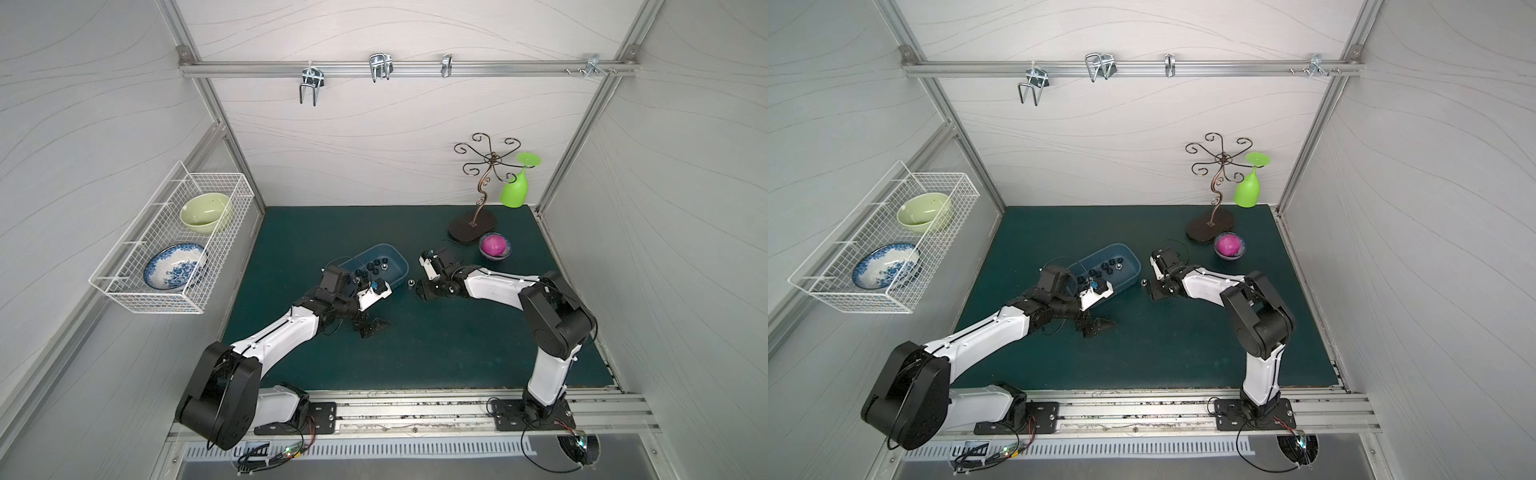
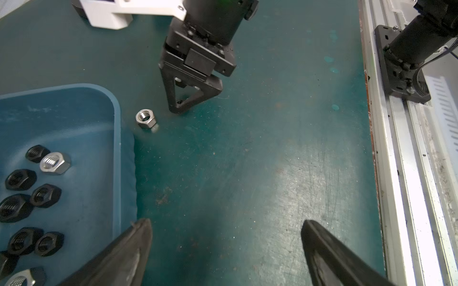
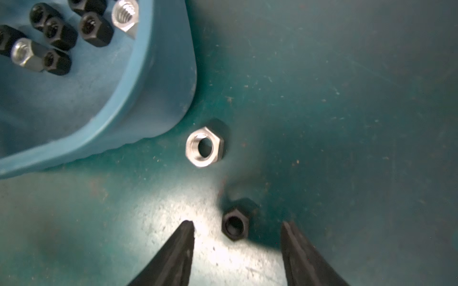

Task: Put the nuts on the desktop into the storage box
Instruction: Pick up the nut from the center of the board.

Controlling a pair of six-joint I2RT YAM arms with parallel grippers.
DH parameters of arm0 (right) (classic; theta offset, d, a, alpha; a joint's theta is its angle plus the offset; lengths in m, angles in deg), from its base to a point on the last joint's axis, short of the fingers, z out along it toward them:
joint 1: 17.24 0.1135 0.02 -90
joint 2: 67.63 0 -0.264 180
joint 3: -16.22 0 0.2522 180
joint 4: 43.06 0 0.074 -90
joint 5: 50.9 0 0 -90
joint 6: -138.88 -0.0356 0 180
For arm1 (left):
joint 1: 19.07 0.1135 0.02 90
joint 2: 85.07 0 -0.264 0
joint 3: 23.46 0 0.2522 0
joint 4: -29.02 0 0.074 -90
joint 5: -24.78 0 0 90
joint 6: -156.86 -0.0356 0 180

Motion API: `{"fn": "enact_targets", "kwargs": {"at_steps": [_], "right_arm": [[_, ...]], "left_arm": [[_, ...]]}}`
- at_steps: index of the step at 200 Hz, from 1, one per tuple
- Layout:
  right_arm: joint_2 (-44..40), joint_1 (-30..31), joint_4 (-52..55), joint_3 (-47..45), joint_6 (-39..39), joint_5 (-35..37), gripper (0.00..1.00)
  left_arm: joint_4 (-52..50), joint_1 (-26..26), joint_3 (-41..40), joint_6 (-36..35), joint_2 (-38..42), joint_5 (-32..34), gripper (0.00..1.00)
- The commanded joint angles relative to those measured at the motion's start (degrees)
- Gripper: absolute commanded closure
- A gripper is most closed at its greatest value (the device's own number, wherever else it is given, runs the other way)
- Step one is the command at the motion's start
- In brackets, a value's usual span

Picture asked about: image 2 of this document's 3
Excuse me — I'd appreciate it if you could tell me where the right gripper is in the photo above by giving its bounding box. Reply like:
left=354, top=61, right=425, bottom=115
left=159, top=17, right=237, bottom=114

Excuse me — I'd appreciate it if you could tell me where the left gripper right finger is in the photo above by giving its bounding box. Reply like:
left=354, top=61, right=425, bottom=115
left=301, top=220, right=392, bottom=286

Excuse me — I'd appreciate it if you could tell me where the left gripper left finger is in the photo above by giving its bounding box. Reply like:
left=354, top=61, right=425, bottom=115
left=60, top=219, right=153, bottom=286

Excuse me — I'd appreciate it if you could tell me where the blue plastic storage box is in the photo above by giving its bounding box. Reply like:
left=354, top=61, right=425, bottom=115
left=1, top=83, right=137, bottom=286

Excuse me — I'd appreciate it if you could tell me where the black nut cluster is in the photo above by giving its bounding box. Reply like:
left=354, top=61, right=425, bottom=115
left=1, top=194, right=34, bottom=223
left=34, top=232, right=64, bottom=257

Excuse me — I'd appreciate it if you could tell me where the small black nut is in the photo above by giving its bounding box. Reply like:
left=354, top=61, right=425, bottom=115
left=0, top=251, right=19, bottom=280

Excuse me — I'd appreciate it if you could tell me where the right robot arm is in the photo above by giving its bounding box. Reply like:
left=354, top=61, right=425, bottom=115
left=159, top=1, right=458, bottom=114

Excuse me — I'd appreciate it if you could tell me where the green table mat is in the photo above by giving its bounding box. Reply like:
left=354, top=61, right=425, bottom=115
left=1, top=1, right=385, bottom=286

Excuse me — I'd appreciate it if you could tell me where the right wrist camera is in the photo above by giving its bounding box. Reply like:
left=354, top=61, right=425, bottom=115
left=74, top=0, right=187, bottom=30

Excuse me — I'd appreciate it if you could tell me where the aluminium front rail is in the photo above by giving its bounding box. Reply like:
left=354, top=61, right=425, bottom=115
left=359, top=1, right=458, bottom=286

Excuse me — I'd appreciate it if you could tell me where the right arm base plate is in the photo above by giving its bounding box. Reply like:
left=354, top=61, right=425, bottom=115
left=375, top=25, right=431, bottom=104

